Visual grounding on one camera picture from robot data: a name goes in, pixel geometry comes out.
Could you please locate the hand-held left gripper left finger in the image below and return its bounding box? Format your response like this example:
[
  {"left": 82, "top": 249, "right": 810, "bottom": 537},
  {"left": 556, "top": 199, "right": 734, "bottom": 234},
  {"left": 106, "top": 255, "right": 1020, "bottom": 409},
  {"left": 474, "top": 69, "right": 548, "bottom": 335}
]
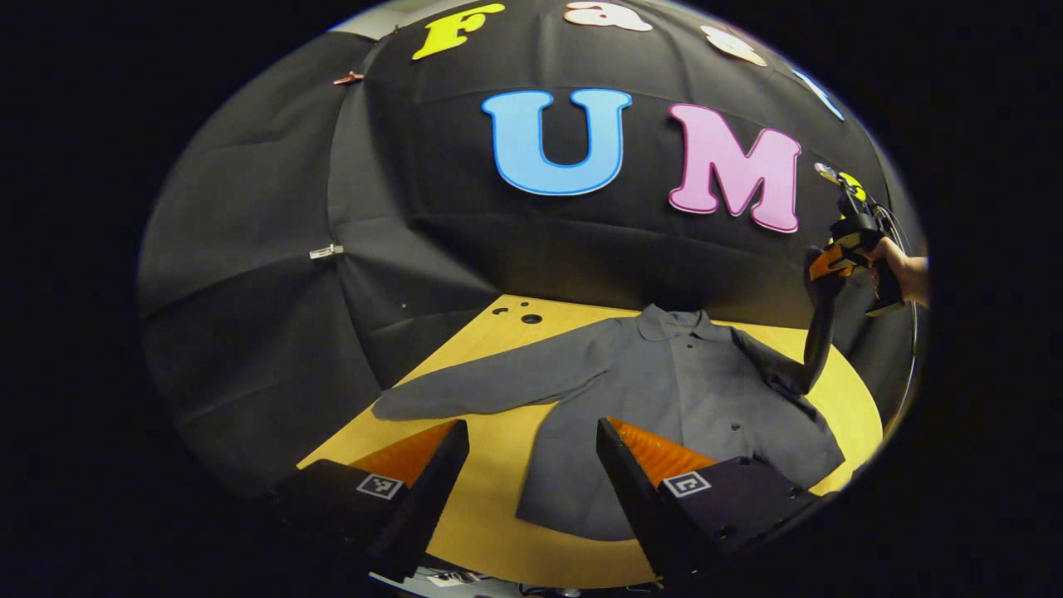
[{"left": 267, "top": 419, "right": 472, "bottom": 584}]

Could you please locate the grey collared shirt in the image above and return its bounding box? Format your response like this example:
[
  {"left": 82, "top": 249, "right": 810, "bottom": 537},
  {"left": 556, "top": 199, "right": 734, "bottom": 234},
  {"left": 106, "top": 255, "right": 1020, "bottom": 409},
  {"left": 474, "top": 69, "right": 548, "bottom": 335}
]
[{"left": 371, "top": 303, "right": 846, "bottom": 542}]

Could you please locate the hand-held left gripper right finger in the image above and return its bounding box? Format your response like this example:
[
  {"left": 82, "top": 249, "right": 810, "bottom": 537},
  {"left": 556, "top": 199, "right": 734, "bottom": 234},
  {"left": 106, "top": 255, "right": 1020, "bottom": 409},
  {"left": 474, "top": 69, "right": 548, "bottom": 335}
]
[{"left": 595, "top": 416, "right": 825, "bottom": 581}]

